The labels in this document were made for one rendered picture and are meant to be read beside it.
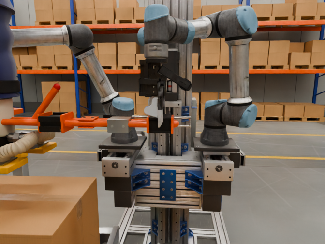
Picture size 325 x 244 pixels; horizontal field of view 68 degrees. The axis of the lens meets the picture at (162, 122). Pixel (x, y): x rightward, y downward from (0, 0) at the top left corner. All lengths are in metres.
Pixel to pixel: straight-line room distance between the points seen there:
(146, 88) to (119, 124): 0.14
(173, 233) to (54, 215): 0.91
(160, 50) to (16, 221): 0.68
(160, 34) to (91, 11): 7.93
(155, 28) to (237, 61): 0.50
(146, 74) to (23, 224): 0.58
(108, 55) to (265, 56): 4.95
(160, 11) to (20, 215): 0.77
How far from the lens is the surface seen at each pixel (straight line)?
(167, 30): 0.77
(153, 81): 0.74
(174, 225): 1.59
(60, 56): 8.89
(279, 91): 9.83
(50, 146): 1.02
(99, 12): 8.55
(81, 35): 1.24
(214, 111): 1.23
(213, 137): 1.26
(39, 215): 0.91
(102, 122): 0.79
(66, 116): 0.84
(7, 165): 0.85
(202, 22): 1.13
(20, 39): 1.21
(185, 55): 1.43
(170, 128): 0.74
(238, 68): 1.14
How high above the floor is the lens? 1.38
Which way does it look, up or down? 11 degrees down
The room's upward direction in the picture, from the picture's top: straight up
